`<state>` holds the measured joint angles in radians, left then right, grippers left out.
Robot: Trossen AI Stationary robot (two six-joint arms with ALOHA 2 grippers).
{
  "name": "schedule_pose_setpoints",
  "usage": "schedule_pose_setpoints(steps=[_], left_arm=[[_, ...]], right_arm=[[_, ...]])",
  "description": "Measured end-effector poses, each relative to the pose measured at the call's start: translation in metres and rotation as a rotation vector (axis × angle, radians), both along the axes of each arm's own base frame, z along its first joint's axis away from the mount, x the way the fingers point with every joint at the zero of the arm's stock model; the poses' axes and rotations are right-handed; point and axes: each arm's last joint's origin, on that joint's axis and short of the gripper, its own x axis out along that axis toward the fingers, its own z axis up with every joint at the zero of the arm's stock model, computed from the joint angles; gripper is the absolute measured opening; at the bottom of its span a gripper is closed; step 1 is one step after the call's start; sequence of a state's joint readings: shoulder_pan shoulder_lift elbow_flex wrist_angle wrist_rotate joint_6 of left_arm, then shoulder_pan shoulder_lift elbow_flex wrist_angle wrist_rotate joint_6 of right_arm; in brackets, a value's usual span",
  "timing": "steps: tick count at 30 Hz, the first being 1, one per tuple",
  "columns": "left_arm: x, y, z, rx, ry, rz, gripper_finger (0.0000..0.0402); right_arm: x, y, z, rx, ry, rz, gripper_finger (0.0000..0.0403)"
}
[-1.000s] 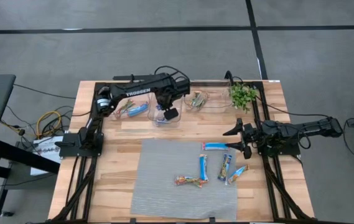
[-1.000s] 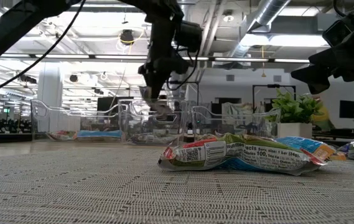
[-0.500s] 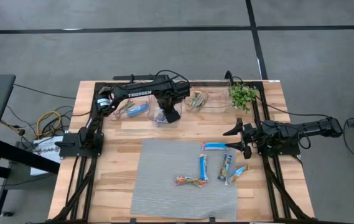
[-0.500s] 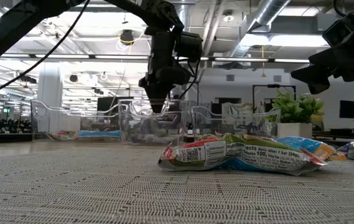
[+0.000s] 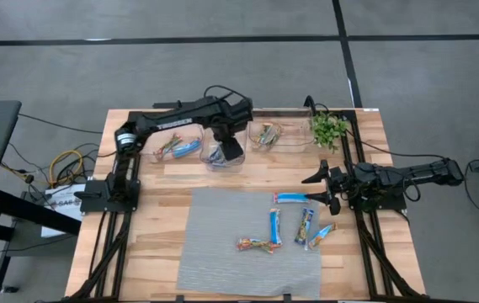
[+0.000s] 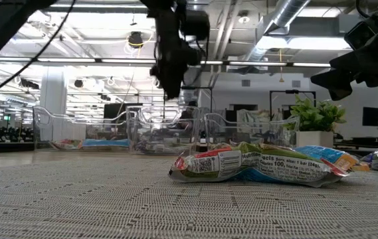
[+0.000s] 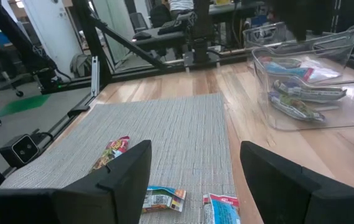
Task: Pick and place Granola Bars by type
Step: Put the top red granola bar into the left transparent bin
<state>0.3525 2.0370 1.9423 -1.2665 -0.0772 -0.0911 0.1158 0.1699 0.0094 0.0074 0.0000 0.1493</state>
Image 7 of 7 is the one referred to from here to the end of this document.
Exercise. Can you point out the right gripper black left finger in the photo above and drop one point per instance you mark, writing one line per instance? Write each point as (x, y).
(117, 189)

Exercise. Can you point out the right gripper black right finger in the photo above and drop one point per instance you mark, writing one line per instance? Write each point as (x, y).
(276, 189)

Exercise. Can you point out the red-ended green granola bar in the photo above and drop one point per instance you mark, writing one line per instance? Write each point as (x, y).
(111, 152)

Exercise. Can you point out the blue granola bar red ends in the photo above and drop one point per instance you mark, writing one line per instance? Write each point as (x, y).
(221, 208)
(285, 71)

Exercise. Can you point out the pale granola bar wrapper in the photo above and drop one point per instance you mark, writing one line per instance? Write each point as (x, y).
(319, 73)

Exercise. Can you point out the green and blue granola bar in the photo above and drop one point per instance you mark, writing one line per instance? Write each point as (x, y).
(309, 91)
(164, 199)
(295, 107)

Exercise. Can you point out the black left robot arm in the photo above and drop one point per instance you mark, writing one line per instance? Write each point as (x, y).
(201, 46)

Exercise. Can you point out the clear plastic bin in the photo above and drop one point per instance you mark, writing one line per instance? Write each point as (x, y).
(257, 34)
(335, 119)

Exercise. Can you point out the grey woven placemat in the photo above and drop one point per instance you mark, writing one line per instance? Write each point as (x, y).
(164, 130)

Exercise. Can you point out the person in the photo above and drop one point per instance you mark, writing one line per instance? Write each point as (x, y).
(179, 4)

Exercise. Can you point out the black keyboard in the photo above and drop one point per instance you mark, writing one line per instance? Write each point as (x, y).
(172, 26)

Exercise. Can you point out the grey bag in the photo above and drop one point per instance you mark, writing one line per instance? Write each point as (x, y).
(81, 63)

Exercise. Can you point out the black desk with keyboard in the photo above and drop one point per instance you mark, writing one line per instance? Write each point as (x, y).
(161, 40)

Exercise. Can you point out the black computer mouse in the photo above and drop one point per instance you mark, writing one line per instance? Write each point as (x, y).
(142, 35)

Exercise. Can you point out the black articulated stand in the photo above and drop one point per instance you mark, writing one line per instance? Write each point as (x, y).
(24, 46)

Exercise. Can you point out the black corner bracket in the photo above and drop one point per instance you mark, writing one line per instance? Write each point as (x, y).
(78, 109)

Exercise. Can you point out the black table-level camera box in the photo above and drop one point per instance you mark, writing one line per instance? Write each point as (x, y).
(21, 150)

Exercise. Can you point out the silver metal bracket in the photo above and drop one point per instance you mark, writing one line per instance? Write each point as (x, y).
(95, 76)

